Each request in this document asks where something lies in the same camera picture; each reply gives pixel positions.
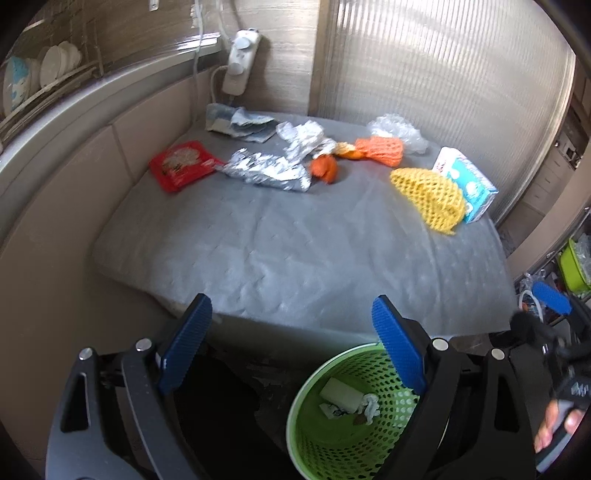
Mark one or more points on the large orange peel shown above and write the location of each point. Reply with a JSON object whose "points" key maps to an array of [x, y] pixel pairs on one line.
{"points": [[323, 168]]}

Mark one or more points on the grey padded mat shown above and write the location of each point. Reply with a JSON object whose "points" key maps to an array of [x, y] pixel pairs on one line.
{"points": [[277, 249]]}

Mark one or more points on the crumpled white paper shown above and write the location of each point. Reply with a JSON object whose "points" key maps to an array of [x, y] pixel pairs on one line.
{"points": [[368, 407]]}

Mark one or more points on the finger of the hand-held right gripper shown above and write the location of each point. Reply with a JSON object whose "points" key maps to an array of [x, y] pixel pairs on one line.
{"points": [[551, 297], [526, 325]]}

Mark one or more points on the blue and white tissue box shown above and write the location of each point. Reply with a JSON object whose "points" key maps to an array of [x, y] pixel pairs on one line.
{"points": [[471, 184]]}

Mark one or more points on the red snack packet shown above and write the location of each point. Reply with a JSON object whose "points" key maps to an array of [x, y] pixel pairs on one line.
{"points": [[182, 164]]}

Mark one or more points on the green perforated wastebasket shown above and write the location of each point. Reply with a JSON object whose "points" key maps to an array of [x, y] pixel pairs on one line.
{"points": [[332, 443]]}

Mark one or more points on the large silver foil wrapper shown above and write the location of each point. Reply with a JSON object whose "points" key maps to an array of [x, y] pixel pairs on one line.
{"points": [[263, 170]]}

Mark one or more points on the beige drawer cabinet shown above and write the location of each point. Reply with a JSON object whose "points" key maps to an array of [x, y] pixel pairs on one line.
{"points": [[549, 184]]}

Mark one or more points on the metal dish rack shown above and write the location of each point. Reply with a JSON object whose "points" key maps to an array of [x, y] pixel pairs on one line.
{"points": [[60, 94]]}

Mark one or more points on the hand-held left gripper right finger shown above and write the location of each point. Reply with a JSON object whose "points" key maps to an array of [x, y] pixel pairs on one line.
{"points": [[399, 344]]}

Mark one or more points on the person's right hand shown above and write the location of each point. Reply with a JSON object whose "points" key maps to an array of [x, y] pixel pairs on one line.
{"points": [[547, 429]]}

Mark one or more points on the crumpled blue-grey packet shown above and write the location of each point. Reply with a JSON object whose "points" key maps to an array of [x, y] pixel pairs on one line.
{"points": [[226, 117]]}

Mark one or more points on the translucent corrugated panel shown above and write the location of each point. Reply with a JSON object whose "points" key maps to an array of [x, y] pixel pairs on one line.
{"points": [[438, 69]]}

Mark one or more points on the white power strip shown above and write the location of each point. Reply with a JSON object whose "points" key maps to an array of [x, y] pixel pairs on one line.
{"points": [[238, 60]]}

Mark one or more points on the metal rail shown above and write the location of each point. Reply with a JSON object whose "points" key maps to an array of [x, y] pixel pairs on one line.
{"points": [[92, 92]]}

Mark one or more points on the green plastic basin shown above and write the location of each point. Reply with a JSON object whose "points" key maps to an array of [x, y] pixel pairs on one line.
{"points": [[575, 265]]}

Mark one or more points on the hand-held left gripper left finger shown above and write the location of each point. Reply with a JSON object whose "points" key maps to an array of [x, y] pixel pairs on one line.
{"points": [[184, 346]]}

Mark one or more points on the small orange peel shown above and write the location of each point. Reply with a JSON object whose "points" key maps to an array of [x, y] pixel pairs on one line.
{"points": [[346, 150]]}

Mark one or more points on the blue patterned plate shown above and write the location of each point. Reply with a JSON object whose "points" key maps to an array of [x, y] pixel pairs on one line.
{"points": [[18, 83]]}

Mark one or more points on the orange foam net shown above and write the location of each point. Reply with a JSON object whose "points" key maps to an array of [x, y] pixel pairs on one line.
{"points": [[381, 148]]}

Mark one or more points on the small silver foil wrapper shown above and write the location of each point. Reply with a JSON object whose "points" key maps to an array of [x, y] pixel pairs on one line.
{"points": [[300, 138]]}

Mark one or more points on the clear plastic bag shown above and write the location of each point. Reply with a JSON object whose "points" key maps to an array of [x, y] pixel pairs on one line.
{"points": [[397, 127]]}

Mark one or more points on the yellow foam net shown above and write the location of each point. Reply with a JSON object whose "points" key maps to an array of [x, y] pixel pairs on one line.
{"points": [[429, 196]]}

